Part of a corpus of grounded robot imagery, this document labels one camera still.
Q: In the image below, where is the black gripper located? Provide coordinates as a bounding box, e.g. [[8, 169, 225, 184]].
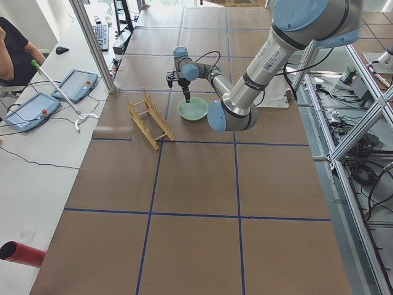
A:
[[179, 78, 190, 103]]

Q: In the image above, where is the light green round plate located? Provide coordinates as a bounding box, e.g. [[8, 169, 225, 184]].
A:
[[177, 97, 208, 121]]

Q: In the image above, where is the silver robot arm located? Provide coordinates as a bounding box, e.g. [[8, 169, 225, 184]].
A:
[[166, 1, 364, 132]]

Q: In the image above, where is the wooden plate rack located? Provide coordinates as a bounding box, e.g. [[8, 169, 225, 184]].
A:
[[125, 89, 175, 151]]

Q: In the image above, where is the black keyboard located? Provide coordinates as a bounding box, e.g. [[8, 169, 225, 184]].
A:
[[92, 24, 109, 52]]

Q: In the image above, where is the grabber stick with green tip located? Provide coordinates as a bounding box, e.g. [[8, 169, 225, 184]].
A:
[[31, 60, 99, 133]]

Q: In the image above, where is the blue teach pendant far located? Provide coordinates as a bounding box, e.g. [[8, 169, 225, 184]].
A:
[[58, 69, 98, 103]]

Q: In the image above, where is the blue teach pendant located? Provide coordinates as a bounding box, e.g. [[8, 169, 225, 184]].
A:
[[58, 69, 98, 103], [4, 92, 60, 132]]

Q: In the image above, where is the black computer mouse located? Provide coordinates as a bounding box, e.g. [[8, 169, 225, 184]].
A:
[[55, 46, 69, 55]]

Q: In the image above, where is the blue teach pendant near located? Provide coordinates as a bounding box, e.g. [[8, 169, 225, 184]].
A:
[[4, 92, 60, 132]]

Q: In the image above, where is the person in black shirt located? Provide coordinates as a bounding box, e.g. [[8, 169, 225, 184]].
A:
[[1, 17, 45, 86]]

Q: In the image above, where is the red metal bottle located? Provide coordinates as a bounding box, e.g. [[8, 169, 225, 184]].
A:
[[1, 241, 46, 268]]

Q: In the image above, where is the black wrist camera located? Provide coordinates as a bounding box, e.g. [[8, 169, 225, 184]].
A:
[[165, 71, 181, 89]]

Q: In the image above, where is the grey aluminium frame post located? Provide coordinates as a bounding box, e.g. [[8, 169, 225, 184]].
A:
[[69, 0, 115, 93]]

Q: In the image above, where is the aluminium side frame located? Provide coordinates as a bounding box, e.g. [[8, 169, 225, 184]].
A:
[[295, 45, 392, 294]]

